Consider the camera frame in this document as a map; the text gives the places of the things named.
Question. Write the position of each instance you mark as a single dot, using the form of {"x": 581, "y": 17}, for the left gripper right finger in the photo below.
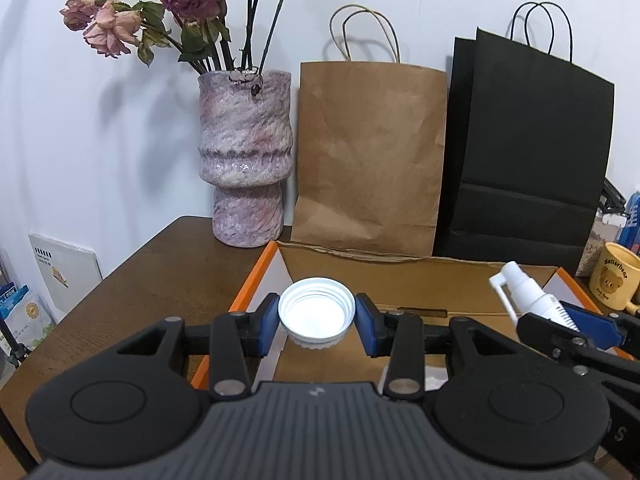
{"x": 502, "y": 403}

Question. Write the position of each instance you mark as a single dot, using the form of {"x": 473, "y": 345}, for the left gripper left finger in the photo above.
{"x": 140, "y": 398}

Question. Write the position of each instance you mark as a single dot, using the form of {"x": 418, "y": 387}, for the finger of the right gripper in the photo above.
{"x": 571, "y": 348}
{"x": 613, "y": 331}

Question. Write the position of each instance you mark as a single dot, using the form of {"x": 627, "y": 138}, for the white spray bottle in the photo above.
{"x": 520, "y": 294}

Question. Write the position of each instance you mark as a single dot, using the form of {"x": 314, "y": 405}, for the red cardboard box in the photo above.
{"x": 436, "y": 288}

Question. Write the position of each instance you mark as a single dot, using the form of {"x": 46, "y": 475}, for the white ridged cap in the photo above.
{"x": 316, "y": 313}

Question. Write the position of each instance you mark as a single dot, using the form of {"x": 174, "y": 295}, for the translucent plastic container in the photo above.
{"x": 435, "y": 377}

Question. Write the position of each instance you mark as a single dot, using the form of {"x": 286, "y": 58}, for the yellow bear mug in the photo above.
{"x": 615, "y": 278}

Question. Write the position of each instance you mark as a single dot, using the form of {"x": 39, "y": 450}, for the blue soda can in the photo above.
{"x": 628, "y": 236}

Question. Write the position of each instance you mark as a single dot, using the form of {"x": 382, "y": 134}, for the grain storage jar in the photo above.
{"x": 605, "y": 228}

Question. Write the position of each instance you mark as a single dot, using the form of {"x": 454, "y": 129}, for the black light stand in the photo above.
{"x": 13, "y": 441}

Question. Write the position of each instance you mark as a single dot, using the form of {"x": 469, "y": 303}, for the black hangers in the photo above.
{"x": 612, "y": 201}

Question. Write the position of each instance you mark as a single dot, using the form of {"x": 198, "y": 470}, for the blue white package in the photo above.
{"x": 29, "y": 322}

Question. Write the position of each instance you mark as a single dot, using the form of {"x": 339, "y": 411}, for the black paper bag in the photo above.
{"x": 526, "y": 150}

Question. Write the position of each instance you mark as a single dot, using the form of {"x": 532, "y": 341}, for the brown paper bag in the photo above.
{"x": 370, "y": 148}

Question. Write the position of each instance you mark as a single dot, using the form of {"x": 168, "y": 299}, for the purple textured vase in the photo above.
{"x": 246, "y": 152}

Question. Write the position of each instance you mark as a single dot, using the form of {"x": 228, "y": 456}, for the dried pink rose bouquet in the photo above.
{"x": 197, "y": 29}

